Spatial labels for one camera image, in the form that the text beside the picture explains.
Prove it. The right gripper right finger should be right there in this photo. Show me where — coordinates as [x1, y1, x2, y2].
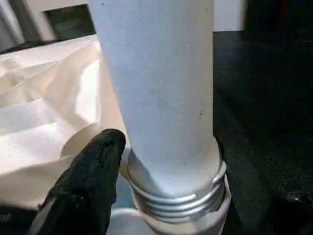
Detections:
[217, 138, 313, 235]

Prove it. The glossy black box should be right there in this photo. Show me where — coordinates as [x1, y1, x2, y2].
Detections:
[244, 0, 313, 32]

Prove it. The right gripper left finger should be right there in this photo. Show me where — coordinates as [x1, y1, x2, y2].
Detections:
[29, 129, 127, 235]

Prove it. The white plastic table top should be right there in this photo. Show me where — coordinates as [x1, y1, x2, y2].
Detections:
[0, 36, 232, 235]

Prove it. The white plastic table leg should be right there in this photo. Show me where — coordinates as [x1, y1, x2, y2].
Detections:
[88, 0, 227, 223]

